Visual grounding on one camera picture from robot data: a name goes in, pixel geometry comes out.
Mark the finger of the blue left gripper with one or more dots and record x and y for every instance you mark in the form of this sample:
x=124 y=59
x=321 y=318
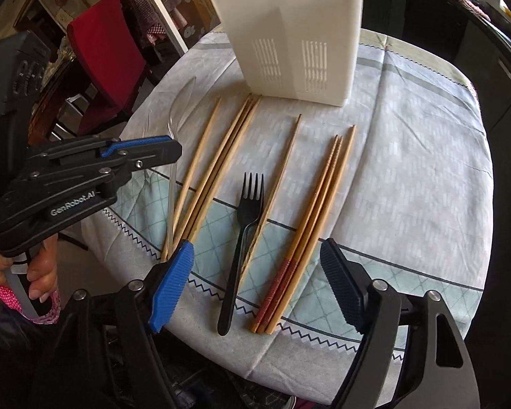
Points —
x=121 y=145

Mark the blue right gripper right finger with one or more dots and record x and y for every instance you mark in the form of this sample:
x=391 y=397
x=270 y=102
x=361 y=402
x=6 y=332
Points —
x=347 y=280

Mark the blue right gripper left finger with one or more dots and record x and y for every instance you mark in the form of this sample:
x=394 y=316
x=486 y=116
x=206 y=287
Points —
x=171 y=279

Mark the green kitchen cabinets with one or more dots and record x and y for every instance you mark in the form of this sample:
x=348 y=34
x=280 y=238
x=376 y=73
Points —
x=450 y=31

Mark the person's left hand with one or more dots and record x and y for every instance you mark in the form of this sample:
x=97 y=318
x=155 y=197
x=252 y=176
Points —
x=42 y=270

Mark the plain wooden chopstick right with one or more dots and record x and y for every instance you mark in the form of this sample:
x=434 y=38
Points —
x=303 y=244

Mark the red chair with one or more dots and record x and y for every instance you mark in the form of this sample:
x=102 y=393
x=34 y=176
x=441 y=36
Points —
x=106 y=50

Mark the wooden chopstick far left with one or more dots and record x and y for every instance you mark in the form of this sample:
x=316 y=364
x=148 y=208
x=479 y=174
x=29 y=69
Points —
x=178 y=217

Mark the black plastic fork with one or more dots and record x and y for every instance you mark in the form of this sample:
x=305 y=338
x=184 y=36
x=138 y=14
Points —
x=249 y=211

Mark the red-tipped chopstick middle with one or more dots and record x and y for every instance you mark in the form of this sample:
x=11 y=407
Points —
x=308 y=229

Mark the patterned grey tablecloth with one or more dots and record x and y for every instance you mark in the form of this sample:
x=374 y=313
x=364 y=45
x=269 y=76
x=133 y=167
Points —
x=400 y=177

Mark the pink patterned left sleeve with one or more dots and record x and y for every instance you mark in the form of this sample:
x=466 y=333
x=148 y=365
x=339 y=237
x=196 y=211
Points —
x=15 y=296

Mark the wooden chopstick middle single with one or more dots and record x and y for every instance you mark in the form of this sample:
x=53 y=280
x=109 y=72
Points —
x=271 y=198

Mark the white plastic utensil holder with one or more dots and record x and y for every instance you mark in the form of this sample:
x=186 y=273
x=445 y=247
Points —
x=302 y=50

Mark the pink dish cloth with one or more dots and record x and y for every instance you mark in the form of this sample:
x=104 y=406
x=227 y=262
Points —
x=475 y=9

